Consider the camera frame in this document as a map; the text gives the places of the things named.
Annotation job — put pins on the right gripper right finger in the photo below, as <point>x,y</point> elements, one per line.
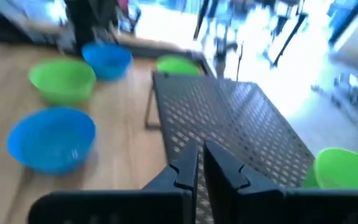
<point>259,208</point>

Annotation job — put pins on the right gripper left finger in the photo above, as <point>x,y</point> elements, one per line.
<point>166,205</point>

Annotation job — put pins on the blue plastic mini bowl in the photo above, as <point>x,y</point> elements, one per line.
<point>51,140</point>
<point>107,60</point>

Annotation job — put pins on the green plastic mini bowl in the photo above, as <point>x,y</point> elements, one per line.
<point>343,169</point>
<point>62,81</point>
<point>177,65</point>

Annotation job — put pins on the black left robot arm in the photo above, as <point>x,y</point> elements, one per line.
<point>85,25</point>

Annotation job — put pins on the black perforated metal rack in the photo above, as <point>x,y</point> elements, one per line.
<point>228,124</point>

